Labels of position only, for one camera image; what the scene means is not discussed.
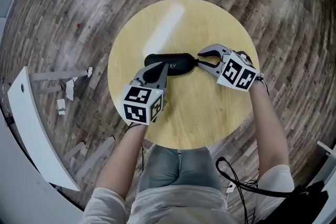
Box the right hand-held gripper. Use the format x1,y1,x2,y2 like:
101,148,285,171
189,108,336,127
197,44,264,93

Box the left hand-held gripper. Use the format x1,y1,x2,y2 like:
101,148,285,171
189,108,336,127
122,62,169,126

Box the black glasses case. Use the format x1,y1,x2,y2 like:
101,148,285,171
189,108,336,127
144,52,204,77

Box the person's left forearm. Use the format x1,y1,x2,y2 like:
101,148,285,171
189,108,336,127
94,123,148,199

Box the person's right forearm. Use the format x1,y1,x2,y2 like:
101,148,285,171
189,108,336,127
247,81,290,179

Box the long white paper scrap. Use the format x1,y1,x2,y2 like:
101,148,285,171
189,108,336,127
65,78,79,101

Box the grey metal table leg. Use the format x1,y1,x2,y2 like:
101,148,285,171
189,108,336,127
64,135,116,177
29,69,89,82

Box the person's grey jeans legs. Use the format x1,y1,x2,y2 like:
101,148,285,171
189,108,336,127
136,144,223,194

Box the torn white paper scrap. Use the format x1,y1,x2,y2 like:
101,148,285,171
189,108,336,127
56,98,67,116

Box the white curved board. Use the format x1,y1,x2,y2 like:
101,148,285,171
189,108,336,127
7,66,81,192

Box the person's white shirt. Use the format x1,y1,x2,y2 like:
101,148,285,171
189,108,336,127
78,164,296,224

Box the white furniture corner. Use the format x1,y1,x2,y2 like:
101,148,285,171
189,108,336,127
316,140,336,158

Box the black bag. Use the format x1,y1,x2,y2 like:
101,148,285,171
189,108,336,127
285,180,330,224

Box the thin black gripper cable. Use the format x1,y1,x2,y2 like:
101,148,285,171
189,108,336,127
258,73,270,99

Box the black cable bundle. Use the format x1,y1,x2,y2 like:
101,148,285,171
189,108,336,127
215,156,296,224

